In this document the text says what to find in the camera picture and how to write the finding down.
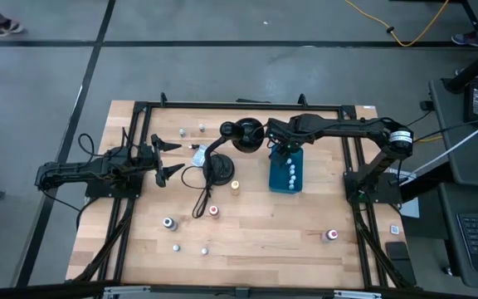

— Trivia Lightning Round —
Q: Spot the yellow extension cable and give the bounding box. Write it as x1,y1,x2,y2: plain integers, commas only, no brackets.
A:
344,0,451,47

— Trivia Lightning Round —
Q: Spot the silver lamp tag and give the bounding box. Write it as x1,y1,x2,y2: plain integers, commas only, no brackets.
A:
190,148,207,168

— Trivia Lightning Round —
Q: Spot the white paper sheet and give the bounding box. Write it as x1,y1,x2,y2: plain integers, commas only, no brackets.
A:
396,168,422,220

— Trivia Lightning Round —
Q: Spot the black rig crossbar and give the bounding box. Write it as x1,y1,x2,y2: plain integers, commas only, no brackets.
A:
0,281,478,299

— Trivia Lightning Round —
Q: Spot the black desk lamp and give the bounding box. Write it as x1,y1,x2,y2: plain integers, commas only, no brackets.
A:
201,117,266,187

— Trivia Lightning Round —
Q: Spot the black aluminium table frame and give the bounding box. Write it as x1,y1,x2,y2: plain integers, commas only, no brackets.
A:
66,91,417,290

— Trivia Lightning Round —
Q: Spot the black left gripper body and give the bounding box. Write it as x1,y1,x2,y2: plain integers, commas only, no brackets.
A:
139,133,167,189

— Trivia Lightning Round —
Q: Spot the white rod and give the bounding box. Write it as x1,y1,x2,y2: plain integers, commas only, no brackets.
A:
400,112,478,182

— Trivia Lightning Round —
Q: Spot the short yellow cable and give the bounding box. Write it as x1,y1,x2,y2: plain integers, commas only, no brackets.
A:
412,135,444,145

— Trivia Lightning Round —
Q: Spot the black smartphone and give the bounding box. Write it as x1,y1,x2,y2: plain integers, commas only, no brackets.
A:
385,241,417,287

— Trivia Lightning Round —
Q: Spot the black desk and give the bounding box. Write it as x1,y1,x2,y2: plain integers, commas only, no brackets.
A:
428,77,478,189
437,182,478,292

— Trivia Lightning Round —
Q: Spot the person's foot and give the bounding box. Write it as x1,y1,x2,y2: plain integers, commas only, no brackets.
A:
450,31,478,47
454,66,478,79

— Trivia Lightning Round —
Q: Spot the teal plastic bin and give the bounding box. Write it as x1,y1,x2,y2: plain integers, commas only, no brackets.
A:
268,145,305,194

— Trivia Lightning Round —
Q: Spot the black stand beam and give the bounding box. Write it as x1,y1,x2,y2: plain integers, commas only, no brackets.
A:
444,0,478,95

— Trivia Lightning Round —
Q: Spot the black lamp cable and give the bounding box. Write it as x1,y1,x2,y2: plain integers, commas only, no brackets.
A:
180,143,215,219

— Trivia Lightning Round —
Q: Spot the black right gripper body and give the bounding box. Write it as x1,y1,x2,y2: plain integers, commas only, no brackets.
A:
266,117,303,147

